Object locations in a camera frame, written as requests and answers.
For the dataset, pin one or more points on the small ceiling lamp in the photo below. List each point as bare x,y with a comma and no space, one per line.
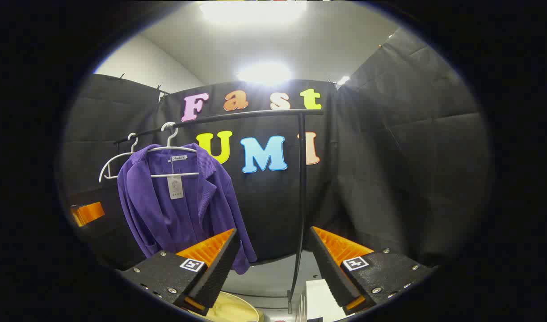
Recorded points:
343,80

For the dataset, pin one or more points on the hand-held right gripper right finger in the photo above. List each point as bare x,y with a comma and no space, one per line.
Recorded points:
329,273

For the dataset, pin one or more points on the black metal clothes rack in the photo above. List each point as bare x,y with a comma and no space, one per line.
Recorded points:
302,179

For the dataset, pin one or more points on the white cabinet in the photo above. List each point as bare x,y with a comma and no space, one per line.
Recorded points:
320,299

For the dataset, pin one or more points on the large ceiling light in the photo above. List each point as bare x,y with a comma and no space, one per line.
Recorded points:
253,10

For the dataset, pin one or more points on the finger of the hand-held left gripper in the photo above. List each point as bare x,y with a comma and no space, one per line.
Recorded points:
88,213

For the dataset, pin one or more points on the bright ceiling lamp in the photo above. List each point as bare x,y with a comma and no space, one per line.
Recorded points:
264,74

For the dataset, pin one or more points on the purple knit jacket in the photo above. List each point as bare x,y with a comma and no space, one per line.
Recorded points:
144,201

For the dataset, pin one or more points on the white plastic hanger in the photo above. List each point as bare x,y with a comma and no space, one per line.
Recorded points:
170,138
133,146

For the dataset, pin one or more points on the beige round laundry hamper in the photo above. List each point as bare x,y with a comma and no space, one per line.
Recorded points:
231,311

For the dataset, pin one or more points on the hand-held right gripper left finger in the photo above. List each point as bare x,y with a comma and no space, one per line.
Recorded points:
217,268

